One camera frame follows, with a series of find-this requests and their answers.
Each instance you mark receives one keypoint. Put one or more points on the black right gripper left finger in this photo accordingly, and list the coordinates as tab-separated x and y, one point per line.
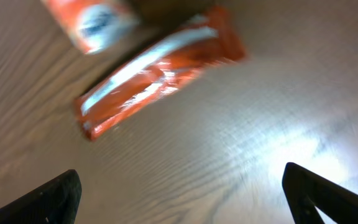
56	201

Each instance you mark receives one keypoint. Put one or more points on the orange white snack packet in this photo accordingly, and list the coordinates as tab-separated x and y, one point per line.
93	25

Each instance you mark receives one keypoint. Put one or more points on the orange Top candy bar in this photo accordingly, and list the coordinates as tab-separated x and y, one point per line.
206	40

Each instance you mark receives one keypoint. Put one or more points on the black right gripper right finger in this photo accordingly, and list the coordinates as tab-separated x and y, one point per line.
307	193

